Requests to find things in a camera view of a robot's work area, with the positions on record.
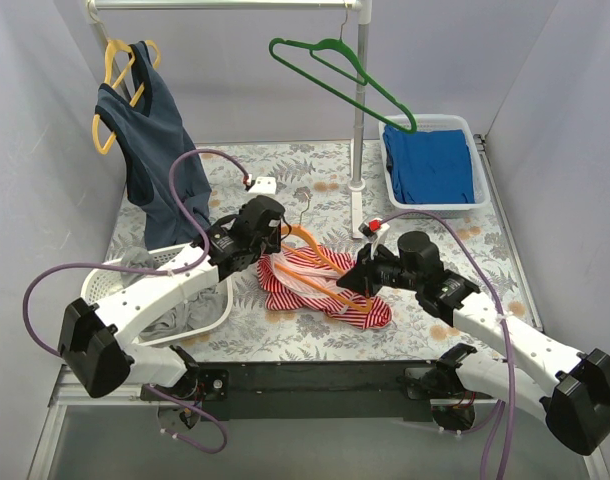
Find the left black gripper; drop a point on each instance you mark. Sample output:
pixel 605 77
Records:
pixel 273 234

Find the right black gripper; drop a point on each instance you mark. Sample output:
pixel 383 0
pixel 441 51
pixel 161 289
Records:
pixel 367 273

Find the red white striped tank top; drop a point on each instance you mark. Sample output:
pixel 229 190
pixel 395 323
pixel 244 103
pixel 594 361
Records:
pixel 298 278

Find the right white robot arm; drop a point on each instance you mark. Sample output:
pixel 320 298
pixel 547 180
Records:
pixel 567 389

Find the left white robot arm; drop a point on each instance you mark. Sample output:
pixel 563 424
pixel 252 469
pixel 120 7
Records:
pixel 98 340

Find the navy blue tank top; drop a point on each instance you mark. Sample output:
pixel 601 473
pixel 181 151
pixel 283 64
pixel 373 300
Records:
pixel 151 137

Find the green hanger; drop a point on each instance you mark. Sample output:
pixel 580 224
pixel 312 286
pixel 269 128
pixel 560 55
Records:
pixel 357 75

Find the floral table mat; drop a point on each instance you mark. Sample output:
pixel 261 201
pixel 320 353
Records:
pixel 312 184

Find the grey garment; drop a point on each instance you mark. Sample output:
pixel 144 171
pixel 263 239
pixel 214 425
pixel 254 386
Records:
pixel 201 309

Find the blue folded cloth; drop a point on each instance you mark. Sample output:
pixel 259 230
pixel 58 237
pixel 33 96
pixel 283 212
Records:
pixel 429 167

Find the white laundry basket left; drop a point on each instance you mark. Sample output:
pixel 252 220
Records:
pixel 102 283

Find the white basket right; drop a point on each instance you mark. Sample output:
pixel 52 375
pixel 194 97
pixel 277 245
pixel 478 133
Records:
pixel 439 122

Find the white clothes rack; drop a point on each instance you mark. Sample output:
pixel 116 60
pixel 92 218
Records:
pixel 363 9

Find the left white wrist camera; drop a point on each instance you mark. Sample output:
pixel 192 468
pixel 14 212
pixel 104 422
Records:
pixel 263 185

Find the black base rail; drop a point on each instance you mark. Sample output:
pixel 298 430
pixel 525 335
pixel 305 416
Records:
pixel 408 390

